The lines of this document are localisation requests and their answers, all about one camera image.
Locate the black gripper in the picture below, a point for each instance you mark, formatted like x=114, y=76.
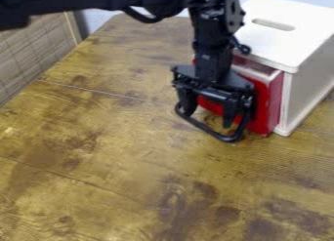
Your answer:
x=232, y=91

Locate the red wooden drawer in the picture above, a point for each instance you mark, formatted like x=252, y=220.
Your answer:
x=267, y=80

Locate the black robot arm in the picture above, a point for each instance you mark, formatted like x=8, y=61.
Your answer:
x=216, y=20

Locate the white wooden drawer box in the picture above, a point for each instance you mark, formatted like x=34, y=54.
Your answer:
x=289, y=35

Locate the bamboo blind panel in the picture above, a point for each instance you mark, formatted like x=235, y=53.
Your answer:
x=30, y=49

